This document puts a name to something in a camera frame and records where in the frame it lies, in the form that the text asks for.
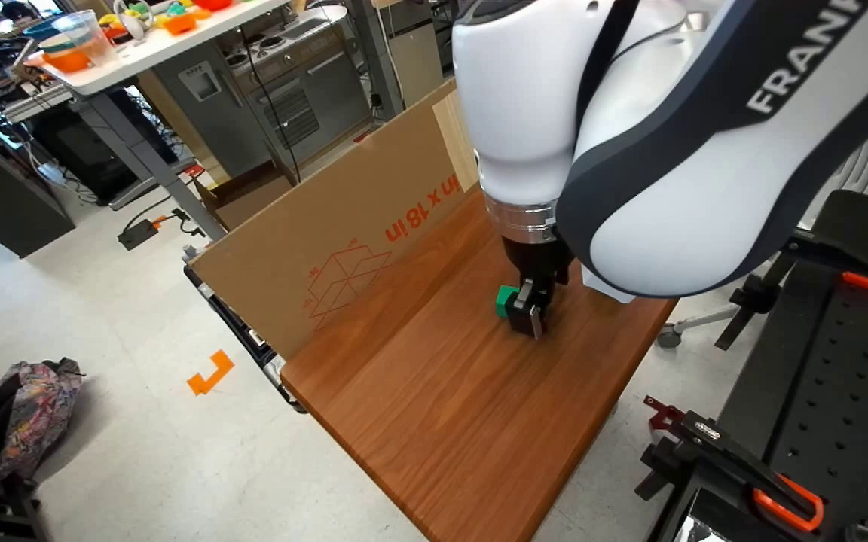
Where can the black perforated mounting board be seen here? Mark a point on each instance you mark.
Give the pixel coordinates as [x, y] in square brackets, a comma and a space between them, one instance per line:
[800, 404]

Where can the orange handled clamp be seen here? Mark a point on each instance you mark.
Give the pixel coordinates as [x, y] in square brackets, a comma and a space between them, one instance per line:
[851, 266]
[683, 436]

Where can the white work table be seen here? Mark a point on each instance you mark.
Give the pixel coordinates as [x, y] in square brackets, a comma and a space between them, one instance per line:
[129, 63]

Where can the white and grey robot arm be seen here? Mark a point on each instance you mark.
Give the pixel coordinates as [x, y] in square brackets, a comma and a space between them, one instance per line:
[659, 149]

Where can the green block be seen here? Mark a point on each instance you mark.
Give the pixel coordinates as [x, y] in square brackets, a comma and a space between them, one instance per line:
[503, 299]

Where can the brown cardboard sheet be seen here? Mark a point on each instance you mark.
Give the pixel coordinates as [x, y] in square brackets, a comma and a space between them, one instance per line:
[299, 259]

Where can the wooden table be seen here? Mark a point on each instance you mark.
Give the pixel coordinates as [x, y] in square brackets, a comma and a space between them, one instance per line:
[468, 425]

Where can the grey toy kitchen cabinet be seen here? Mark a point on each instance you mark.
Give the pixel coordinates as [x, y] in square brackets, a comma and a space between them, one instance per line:
[272, 92]

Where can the colourful backpack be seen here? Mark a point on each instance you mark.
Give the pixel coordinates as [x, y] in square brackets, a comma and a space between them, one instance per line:
[37, 404]

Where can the orange bowl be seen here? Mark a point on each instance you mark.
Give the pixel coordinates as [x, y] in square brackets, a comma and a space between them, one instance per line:
[68, 57]

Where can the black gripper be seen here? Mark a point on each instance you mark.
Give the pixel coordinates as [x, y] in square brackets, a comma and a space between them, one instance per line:
[546, 266]

